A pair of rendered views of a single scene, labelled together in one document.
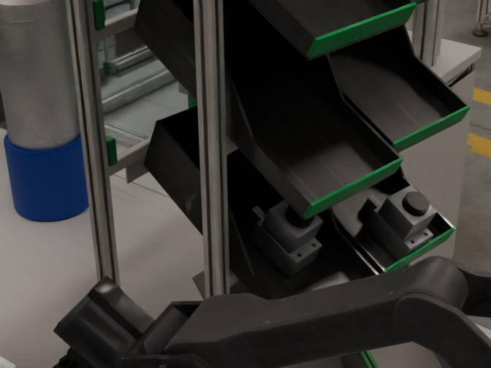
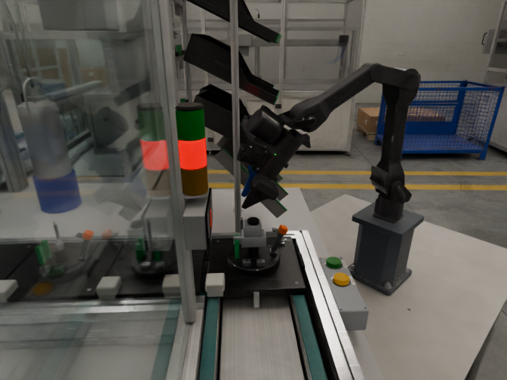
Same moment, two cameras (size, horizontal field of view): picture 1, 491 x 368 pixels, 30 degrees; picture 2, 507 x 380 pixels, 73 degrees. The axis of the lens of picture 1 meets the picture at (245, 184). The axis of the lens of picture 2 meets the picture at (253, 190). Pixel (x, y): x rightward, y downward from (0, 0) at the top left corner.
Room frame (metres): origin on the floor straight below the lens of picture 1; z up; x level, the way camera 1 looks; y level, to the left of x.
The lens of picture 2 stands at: (0.02, 0.63, 1.51)
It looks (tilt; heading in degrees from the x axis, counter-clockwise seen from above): 23 degrees down; 319
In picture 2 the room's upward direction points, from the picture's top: straight up
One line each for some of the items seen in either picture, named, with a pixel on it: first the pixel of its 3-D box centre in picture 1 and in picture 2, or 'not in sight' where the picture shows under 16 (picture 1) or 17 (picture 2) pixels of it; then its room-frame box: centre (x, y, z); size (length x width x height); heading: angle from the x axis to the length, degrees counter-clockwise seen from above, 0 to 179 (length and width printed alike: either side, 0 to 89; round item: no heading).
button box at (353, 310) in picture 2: not in sight; (339, 289); (0.40, 0.01, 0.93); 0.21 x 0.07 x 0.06; 142
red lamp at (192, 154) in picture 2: not in sight; (192, 151); (0.53, 0.33, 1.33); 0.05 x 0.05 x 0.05
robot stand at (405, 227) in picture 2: not in sight; (382, 246); (0.42, -0.22, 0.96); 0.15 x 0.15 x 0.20; 3
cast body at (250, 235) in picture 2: not in sight; (249, 231); (0.61, 0.13, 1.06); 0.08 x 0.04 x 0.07; 52
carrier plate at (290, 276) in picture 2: not in sight; (253, 262); (0.60, 0.12, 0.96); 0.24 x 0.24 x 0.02; 52
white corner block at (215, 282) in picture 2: not in sight; (215, 285); (0.59, 0.26, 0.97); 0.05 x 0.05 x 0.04; 52
